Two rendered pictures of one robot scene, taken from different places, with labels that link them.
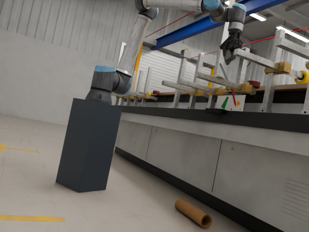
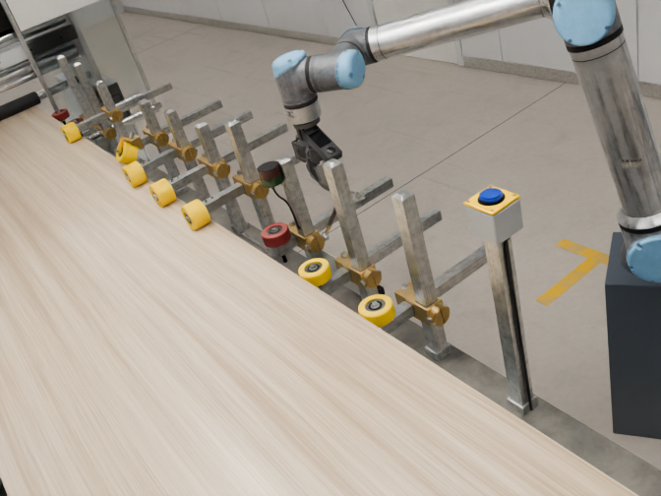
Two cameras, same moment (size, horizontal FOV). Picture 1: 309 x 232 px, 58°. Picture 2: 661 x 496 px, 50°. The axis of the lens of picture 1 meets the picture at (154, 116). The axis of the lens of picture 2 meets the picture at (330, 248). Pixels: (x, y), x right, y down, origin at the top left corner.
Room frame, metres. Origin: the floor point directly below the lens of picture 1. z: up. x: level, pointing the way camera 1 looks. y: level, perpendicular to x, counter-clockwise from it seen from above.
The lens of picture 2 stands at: (3.44, -0.49, 1.88)
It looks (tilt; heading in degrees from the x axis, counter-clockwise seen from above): 32 degrees down; 178
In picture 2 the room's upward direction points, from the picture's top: 17 degrees counter-clockwise
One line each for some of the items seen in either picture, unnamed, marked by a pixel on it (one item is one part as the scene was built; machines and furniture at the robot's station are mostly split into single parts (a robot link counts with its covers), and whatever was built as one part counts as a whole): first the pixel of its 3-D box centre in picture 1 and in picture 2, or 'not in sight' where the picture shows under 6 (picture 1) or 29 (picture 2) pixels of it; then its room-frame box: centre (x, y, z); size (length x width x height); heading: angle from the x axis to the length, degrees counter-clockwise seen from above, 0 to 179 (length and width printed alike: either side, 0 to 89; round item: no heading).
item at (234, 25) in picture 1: (235, 28); (302, 111); (1.72, -0.39, 1.22); 0.10 x 0.09 x 0.05; 115
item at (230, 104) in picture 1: (229, 102); (330, 265); (1.73, -0.44, 0.75); 0.26 x 0.01 x 0.10; 25
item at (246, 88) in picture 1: (241, 89); (303, 237); (1.70, -0.49, 0.85); 0.14 x 0.06 x 0.05; 25
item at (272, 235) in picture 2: (252, 90); (279, 245); (1.71, -0.56, 0.85); 0.08 x 0.08 x 0.11
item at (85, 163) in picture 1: (89, 144); (657, 339); (1.99, 0.41, 0.30); 0.25 x 0.25 x 0.60; 56
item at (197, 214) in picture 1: (192, 211); not in sight; (1.75, -0.35, 0.04); 0.30 x 0.08 x 0.08; 25
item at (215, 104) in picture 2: not in sight; (181, 122); (0.72, -0.80, 0.95); 0.37 x 0.03 x 0.03; 115
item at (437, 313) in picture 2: (195, 92); (422, 305); (2.15, -0.28, 0.84); 0.14 x 0.06 x 0.05; 25
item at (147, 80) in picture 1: (146, 88); not in sight; (3.08, 0.15, 0.92); 0.04 x 0.04 x 0.48; 25
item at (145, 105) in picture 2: not in sight; (166, 156); (0.81, -0.90, 0.86); 0.04 x 0.04 x 0.48; 25
